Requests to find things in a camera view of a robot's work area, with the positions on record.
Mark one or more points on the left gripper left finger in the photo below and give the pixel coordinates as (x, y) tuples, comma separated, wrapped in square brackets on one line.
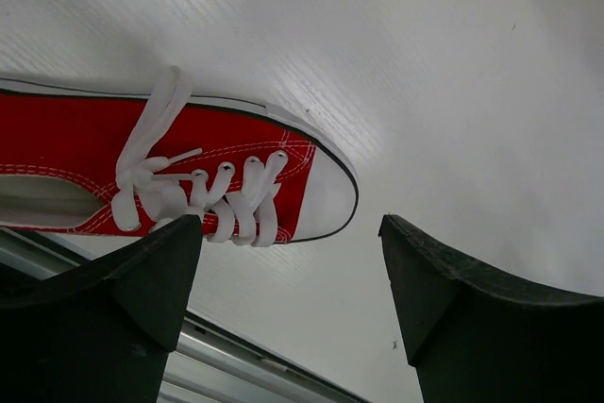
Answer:
[(103, 331)]

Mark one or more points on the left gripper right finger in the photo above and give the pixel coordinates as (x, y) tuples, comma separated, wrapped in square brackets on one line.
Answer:
[(475, 333)]

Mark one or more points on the aluminium front rail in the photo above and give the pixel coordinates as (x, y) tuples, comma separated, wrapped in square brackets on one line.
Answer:
[(208, 365)]

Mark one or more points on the red canvas sneaker left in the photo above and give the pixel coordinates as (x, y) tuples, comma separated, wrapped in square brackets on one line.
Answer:
[(124, 165)]

